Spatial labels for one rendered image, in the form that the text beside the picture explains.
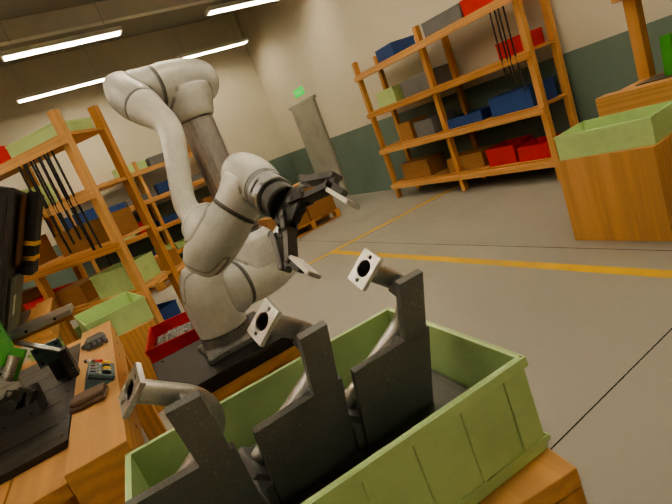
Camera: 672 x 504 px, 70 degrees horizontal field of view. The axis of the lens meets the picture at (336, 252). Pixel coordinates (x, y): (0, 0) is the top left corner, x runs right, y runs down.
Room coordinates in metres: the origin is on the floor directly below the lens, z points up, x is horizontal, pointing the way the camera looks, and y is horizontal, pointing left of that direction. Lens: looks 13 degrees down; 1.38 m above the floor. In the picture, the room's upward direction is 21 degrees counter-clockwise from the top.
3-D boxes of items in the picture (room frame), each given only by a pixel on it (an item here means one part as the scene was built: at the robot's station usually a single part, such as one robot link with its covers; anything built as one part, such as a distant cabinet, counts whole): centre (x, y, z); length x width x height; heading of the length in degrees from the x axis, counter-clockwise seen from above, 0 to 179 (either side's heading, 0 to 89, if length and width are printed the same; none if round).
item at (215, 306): (1.41, 0.40, 1.06); 0.18 x 0.16 x 0.22; 126
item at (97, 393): (1.34, 0.84, 0.91); 0.10 x 0.08 x 0.03; 103
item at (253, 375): (1.41, 0.40, 0.83); 0.32 x 0.32 x 0.04; 24
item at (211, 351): (1.42, 0.41, 0.92); 0.22 x 0.18 x 0.06; 24
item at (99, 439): (1.67, 0.96, 0.82); 1.50 x 0.14 x 0.15; 23
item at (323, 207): (8.12, 0.40, 0.37); 1.20 x 0.80 x 0.74; 125
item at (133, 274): (4.72, 2.64, 1.19); 2.30 x 0.55 x 2.39; 67
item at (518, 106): (6.48, -2.13, 1.10); 3.01 x 0.55 x 2.20; 27
